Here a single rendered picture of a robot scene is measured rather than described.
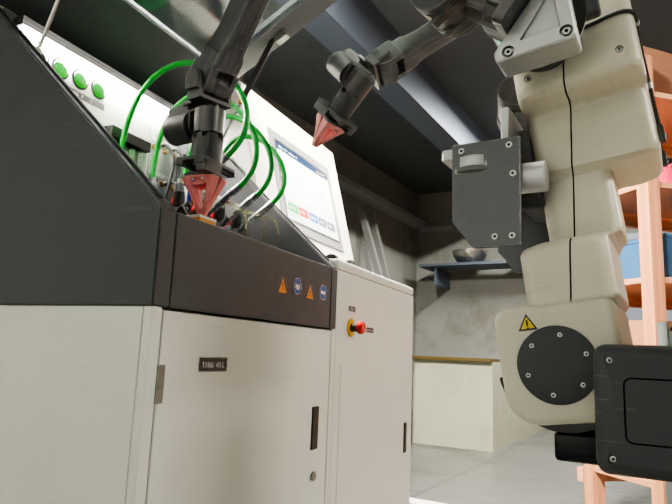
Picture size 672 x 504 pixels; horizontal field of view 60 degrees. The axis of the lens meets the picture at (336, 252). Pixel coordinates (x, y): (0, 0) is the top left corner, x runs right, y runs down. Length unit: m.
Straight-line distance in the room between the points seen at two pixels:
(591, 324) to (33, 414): 0.88
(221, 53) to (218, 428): 0.67
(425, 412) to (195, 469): 4.24
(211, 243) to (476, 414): 4.18
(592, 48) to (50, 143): 0.92
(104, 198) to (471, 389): 4.30
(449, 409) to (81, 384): 4.32
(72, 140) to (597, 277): 0.89
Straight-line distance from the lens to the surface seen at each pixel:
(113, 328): 1.01
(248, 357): 1.19
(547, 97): 0.91
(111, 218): 1.05
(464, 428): 5.13
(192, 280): 1.04
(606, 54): 0.91
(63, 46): 1.62
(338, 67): 1.41
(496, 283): 7.49
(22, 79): 1.33
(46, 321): 1.12
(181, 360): 1.02
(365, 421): 1.78
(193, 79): 1.13
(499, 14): 0.81
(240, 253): 1.16
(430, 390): 5.20
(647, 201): 2.97
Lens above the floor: 0.73
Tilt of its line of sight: 10 degrees up
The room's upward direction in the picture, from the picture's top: 2 degrees clockwise
